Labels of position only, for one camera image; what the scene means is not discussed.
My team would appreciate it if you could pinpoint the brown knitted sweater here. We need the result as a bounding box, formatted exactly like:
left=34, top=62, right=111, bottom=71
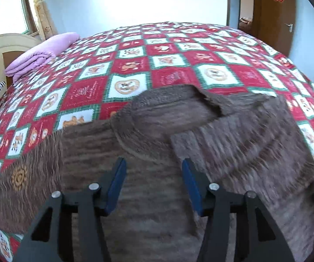
left=0, top=84, right=314, bottom=261

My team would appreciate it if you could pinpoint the red patchwork bed sheet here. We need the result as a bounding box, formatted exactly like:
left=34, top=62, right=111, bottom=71
left=0, top=22, right=314, bottom=261

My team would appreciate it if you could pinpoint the purple folded blanket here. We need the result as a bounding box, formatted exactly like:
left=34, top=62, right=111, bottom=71
left=5, top=32, right=80, bottom=82

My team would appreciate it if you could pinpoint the brown wooden door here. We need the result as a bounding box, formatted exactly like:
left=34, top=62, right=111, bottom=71
left=252, top=0, right=296, bottom=56

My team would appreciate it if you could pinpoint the cream wooden headboard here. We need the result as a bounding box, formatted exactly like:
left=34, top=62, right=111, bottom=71
left=0, top=33, right=41, bottom=98

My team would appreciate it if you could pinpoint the yellow curtain right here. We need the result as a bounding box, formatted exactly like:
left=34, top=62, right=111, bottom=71
left=29, top=0, right=57, bottom=41

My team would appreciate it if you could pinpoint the window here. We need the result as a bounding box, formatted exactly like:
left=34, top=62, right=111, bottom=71
left=0, top=0, right=38, bottom=36

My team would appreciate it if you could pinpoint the silver door handle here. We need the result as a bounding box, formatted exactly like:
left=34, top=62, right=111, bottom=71
left=285, top=24, right=293, bottom=33

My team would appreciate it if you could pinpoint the dark door frame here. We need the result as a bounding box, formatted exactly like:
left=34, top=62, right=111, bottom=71
left=226, top=0, right=254, bottom=34

